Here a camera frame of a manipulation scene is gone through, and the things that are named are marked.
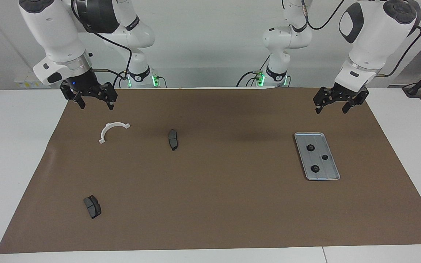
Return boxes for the short dark brake pad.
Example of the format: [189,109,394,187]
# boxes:
[83,195,102,219]

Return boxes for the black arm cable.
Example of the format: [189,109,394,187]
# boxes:
[71,0,133,88]
[300,0,421,78]

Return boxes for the black base cables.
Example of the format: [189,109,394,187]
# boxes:
[236,55,271,87]

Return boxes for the white curved plastic bracket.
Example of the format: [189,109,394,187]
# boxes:
[99,122,131,144]

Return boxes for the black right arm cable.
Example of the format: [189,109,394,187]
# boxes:
[71,0,133,88]

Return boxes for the long dark brake pad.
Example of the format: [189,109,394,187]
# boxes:
[168,129,179,151]

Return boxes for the white wall box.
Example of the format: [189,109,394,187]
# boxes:
[14,71,46,89]

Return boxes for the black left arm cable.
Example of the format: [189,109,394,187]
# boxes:
[300,0,421,78]

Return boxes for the brown table mat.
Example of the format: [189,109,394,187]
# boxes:
[0,87,421,254]

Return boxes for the silver metal tray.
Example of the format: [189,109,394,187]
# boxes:
[294,132,341,181]

